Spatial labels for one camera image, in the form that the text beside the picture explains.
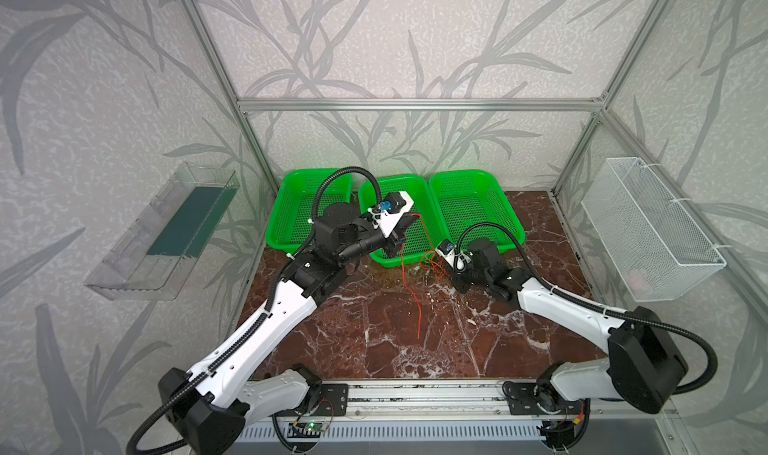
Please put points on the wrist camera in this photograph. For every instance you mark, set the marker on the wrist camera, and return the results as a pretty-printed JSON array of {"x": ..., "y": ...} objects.
[
  {"x": 451, "y": 255},
  {"x": 388, "y": 213}
]

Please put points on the middle green plastic basket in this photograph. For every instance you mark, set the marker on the middle green plastic basket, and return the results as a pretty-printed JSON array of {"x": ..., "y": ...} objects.
[{"x": 420, "y": 237}]

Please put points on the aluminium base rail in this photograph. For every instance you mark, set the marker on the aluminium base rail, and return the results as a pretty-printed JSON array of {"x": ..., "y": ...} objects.
[{"x": 401, "y": 400}]

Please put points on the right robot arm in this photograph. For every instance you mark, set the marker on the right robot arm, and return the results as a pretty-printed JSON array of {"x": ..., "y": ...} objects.
[{"x": 645, "y": 362}]

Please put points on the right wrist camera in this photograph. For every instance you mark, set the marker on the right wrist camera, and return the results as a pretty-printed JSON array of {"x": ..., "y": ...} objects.
[{"x": 451, "y": 255}]

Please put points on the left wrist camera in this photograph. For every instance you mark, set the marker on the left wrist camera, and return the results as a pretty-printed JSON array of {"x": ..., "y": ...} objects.
[{"x": 388, "y": 213}]

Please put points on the green plastic basket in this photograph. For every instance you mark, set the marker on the green plastic basket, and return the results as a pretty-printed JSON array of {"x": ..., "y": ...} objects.
[
  {"x": 467, "y": 197},
  {"x": 288, "y": 225},
  {"x": 420, "y": 237}
]

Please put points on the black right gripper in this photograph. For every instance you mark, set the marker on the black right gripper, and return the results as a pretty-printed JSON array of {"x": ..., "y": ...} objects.
[{"x": 453, "y": 270}]

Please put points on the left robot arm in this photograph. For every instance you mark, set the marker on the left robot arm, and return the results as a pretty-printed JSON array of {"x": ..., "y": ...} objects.
[{"x": 211, "y": 403}]

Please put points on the left green plastic basket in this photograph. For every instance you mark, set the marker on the left green plastic basket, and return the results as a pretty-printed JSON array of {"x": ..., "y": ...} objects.
[{"x": 288, "y": 225}]

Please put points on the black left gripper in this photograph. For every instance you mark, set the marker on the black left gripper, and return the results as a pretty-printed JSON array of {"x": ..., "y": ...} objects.
[{"x": 401, "y": 230}]

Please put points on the clear acrylic wall shelf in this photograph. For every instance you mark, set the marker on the clear acrylic wall shelf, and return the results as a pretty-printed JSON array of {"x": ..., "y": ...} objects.
[{"x": 155, "y": 256}]

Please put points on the right green plastic basket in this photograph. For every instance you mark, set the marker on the right green plastic basket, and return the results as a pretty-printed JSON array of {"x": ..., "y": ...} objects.
[{"x": 467, "y": 197}]

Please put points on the white wire mesh basket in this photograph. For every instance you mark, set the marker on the white wire mesh basket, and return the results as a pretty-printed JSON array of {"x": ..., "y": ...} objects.
[{"x": 658, "y": 249}]

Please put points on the aluminium frame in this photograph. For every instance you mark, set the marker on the aluminium frame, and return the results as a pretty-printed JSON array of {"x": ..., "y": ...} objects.
[{"x": 539, "y": 93}]

